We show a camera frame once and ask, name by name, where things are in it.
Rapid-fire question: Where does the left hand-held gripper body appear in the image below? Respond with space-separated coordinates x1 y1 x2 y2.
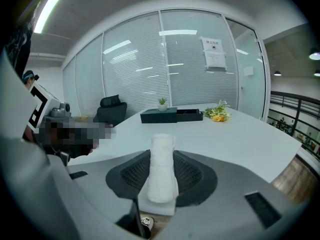
27 81 73 133

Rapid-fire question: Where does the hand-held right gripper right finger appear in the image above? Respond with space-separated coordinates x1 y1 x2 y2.
159 149 310 240

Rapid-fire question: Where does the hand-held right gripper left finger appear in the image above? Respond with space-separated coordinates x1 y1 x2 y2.
66 148 152 240

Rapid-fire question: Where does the white small item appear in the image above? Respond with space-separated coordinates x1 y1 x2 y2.
146 133 180 204

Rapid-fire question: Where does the dark green box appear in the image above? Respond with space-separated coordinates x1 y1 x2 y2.
139 106 205 125

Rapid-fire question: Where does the black office chair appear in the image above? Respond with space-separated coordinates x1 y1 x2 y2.
92 94 128 129

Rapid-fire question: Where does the yellow flower bouquet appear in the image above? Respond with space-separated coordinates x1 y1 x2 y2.
203 99 233 123

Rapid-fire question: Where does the long ceiling strip light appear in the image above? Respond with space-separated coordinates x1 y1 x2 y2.
33 0 69 34

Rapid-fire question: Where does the small potted plant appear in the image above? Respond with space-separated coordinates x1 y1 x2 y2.
157 97 168 113

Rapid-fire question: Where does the black metal railing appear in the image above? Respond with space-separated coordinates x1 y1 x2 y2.
266 90 320 161

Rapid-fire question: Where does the white paper text sheet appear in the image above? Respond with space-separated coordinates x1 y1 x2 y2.
203 50 227 71

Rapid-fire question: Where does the white paper sign with icon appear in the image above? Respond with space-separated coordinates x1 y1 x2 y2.
199 36 224 53

